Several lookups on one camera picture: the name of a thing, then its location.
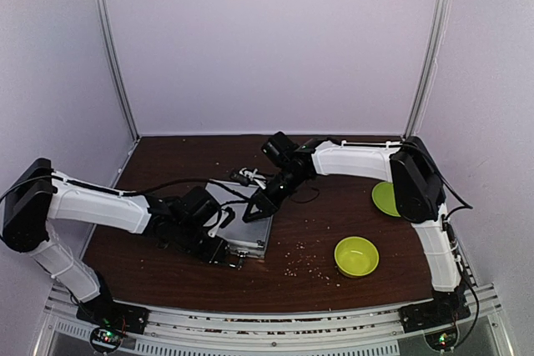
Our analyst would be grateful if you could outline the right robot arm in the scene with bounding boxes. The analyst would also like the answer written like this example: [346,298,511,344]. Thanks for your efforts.
[243,132,467,324]

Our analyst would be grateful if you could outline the frame post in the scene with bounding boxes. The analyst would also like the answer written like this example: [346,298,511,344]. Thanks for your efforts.
[94,0,140,142]
[402,0,451,138]

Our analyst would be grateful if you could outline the aluminium poker case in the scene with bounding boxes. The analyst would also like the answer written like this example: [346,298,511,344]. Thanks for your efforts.
[205,183,273,260]

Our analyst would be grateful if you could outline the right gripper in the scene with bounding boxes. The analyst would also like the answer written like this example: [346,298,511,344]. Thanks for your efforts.
[244,169,307,225]

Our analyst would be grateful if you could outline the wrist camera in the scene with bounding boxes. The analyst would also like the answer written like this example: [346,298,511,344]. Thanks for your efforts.
[229,168,267,189]
[203,207,235,238]

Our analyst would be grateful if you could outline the green plate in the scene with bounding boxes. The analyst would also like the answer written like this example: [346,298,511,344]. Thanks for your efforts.
[371,182,401,218]

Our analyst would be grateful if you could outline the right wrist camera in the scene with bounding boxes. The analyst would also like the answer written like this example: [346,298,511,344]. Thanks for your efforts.
[229,168,267,189]

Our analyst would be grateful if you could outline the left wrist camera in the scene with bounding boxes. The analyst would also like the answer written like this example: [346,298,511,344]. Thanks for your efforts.
[203,207,235,238]

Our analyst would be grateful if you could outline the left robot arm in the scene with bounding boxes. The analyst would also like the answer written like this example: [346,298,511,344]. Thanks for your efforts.
[1,158,235,326]

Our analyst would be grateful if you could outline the right frame post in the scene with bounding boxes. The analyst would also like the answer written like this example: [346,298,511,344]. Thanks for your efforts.
[402,0,451,138]

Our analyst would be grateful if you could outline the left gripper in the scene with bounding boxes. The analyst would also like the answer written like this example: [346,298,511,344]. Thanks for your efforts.
[174,220,228,265]

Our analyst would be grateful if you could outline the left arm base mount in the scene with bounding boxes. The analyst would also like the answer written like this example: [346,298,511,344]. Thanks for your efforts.
[76,272,149,355]

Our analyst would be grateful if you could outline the green bowl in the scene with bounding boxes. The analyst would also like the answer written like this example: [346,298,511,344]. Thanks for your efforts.
[334,236,380,278]

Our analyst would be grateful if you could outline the left frame post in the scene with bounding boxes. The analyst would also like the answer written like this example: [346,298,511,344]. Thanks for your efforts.
[94,0,140,142]

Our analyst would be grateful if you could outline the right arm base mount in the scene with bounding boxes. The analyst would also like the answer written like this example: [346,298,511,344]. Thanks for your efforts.
[399,283,471,353]

